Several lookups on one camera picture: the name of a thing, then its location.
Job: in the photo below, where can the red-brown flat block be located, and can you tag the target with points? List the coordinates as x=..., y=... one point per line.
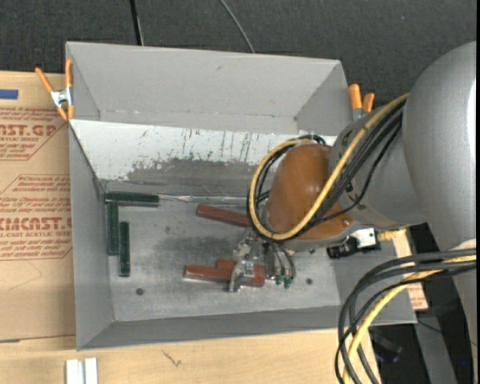
x=204, y=272
x=220, y=215
x=258, y=276

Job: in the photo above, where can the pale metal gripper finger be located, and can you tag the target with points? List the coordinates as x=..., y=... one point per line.
x=240, y=252
x=240, y=276

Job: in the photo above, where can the dark green flat block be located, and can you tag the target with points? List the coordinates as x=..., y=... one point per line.
x=132, y=198
x=124, y=250
x=113, y=230

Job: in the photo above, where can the black cylinder on white bracket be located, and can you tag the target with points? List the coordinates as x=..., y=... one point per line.
x=350, y=248

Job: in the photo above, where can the grey metal bin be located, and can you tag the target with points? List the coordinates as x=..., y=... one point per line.
x=208, y=230

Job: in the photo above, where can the brown cardboard board red print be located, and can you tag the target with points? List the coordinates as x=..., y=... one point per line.
x=28, y=214

